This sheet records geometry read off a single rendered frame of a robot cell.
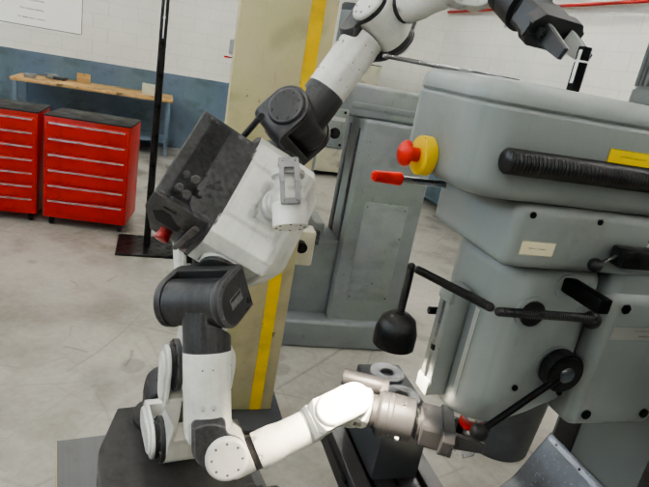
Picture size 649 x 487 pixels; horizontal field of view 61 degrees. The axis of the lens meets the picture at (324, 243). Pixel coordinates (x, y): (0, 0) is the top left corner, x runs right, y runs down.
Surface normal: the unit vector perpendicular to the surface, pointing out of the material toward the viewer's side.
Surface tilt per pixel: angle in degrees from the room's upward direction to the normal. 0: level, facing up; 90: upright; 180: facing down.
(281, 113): 62
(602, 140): 90
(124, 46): 90
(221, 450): 67
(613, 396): 90
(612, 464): 90
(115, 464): 0
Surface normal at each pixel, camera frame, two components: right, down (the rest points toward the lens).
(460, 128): -0.92, -0.04
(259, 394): 0.26, 0.35
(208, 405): 0.23, -0.04
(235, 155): 0.44, -0.18
